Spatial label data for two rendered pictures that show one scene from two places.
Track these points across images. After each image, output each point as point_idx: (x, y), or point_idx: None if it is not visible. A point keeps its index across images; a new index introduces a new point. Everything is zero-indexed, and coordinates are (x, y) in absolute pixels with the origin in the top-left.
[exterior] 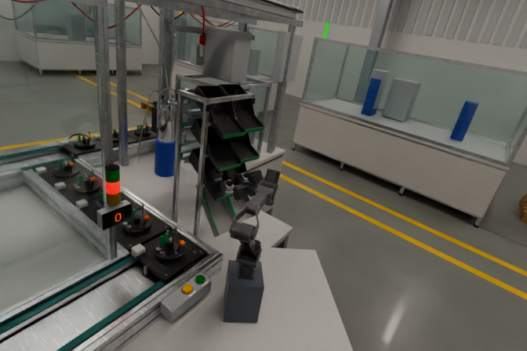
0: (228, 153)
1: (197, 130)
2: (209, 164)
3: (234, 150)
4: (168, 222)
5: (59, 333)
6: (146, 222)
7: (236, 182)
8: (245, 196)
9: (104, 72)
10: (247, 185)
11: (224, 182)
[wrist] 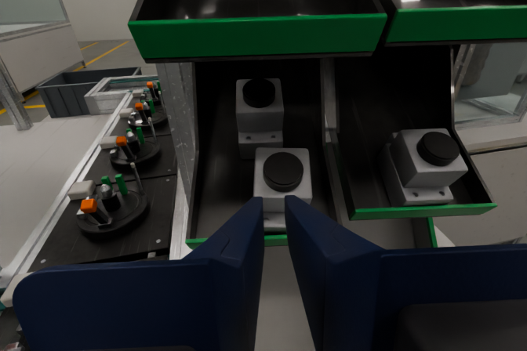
0: None
1: None
2: (281, 77)
3: None
4: (179, 229)
5: None
6: (99, 217)
7: (375, 172)
8: (425, 240)
9: None
10: (319, 287)
11: (256, 161)
